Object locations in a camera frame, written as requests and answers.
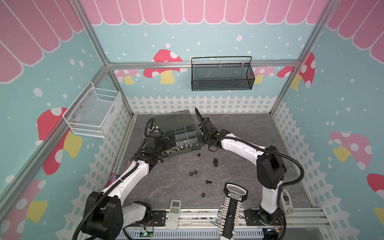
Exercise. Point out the black mesh wall basket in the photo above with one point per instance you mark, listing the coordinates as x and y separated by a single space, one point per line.
229 73

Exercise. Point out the grey plastic organizer box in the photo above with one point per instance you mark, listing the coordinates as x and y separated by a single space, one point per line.
181 127

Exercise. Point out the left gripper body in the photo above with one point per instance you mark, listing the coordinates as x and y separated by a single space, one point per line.
165 145

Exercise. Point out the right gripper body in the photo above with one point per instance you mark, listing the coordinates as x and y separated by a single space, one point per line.
208 130

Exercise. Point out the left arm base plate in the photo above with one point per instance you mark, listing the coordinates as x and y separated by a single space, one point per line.
156 219

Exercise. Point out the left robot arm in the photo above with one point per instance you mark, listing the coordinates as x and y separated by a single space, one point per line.
104 217

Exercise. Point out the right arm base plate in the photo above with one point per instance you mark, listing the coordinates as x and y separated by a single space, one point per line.
255 217

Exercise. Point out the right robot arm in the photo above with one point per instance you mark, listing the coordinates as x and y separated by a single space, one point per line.
271 168

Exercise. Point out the black socket wrench rack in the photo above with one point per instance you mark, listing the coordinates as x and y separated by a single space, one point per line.
231 211

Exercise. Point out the purple snack packet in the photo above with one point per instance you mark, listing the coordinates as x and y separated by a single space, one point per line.
112 179

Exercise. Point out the white wire wall basket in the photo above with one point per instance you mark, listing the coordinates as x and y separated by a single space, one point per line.
93 112

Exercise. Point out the white remote control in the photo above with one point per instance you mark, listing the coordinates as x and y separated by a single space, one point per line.
174 215

